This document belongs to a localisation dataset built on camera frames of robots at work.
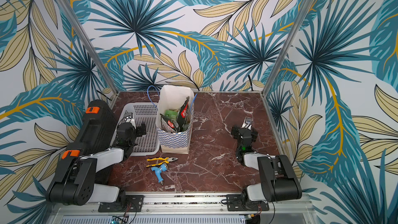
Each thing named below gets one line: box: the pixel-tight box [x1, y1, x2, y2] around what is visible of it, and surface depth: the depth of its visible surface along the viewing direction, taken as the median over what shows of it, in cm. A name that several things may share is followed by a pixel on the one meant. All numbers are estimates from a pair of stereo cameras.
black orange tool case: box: [61, 99, 118, 185], surface depth 74 cm
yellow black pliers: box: [146, 157, 179, 168], surface depth 87 cm
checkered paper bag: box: [156, 85, 194, 154], surface depth 87 cm
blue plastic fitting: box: [151, 163, 168, 186], surface depth 83 cm
